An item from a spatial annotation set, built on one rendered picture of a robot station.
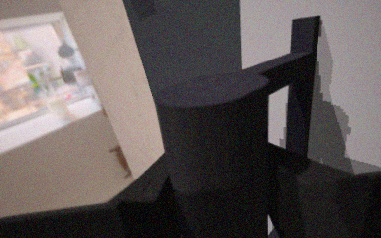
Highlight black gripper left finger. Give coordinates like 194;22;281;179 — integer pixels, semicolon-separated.
0;153;181;238

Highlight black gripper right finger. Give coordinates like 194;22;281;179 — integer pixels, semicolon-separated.
268;142;381;238

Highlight black-handled white trowel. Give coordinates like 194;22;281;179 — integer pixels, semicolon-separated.
154;0;381;238

